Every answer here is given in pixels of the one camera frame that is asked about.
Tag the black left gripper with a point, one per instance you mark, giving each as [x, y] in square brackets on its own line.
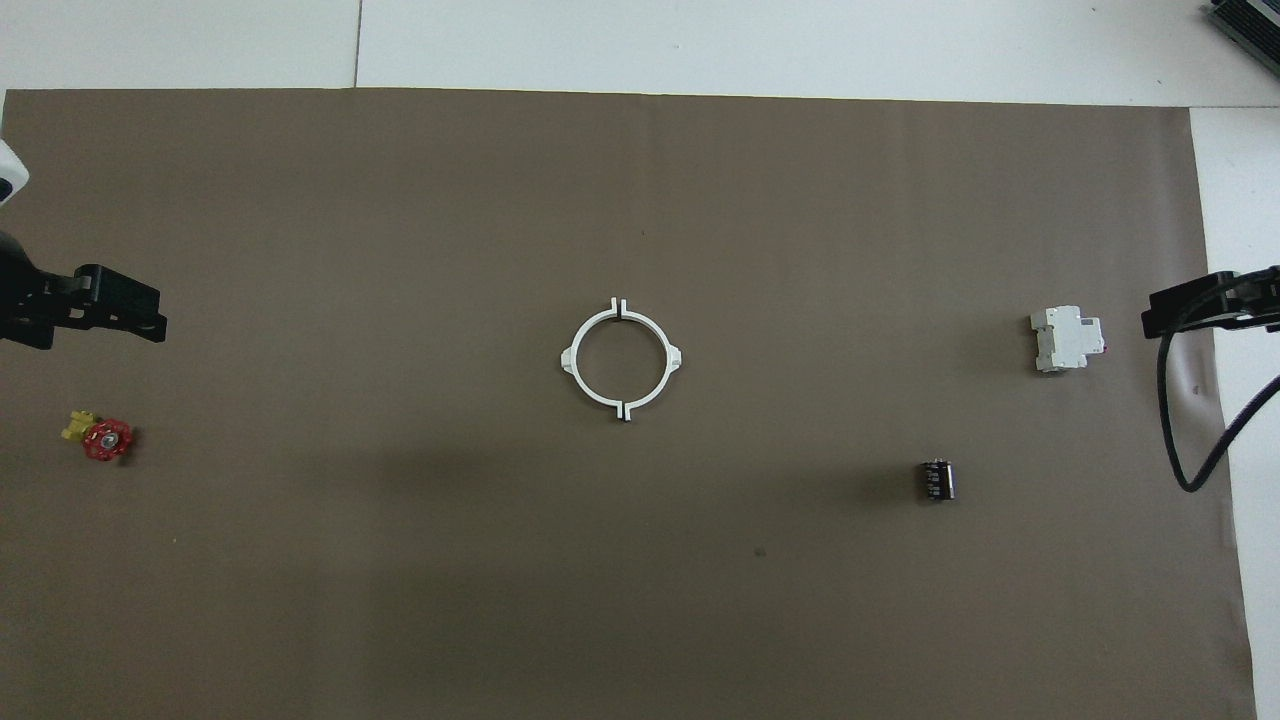
[30, 300]

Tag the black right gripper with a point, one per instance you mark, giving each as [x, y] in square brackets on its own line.
[1260, 298]

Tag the white half pipe clamp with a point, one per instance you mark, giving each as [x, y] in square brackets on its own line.
[575, 360]
[666, 360]

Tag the red handwheel brass valve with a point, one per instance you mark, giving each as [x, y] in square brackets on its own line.
[105, 440]

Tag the white circuit breaker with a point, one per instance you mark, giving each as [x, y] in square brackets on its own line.
[1062, 340]

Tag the grey ribbed metal device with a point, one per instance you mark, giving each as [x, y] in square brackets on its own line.
[1250, 25]

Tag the black cylindrical capacitor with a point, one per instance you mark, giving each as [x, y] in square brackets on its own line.
[937, 480]

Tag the brown paper table mat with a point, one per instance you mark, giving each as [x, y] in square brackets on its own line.
[600, 200]

